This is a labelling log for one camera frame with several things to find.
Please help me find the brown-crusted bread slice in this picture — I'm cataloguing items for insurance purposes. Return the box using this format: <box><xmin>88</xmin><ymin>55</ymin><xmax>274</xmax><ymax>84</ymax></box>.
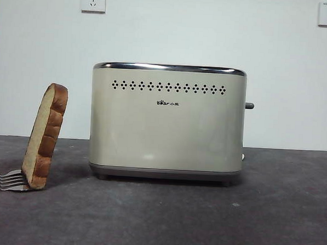
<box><xmin>21</xmin><ymin>81</ymin><xmax>70</xmax><ymax>192</ymax></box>

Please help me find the metal wire bread rack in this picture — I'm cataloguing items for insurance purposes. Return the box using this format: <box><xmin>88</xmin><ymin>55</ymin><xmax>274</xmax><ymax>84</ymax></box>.
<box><xmin>0</xmin><ymin>135</ymin><xmax>36</xmax><ymax>193</ymax></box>

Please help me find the cream two-slot toaster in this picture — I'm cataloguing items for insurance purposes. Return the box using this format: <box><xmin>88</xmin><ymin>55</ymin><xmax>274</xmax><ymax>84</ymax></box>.
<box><xmin>87</xmin><ymin>60</ymin><xmax>249</xmax><ymax>187</ymax></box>

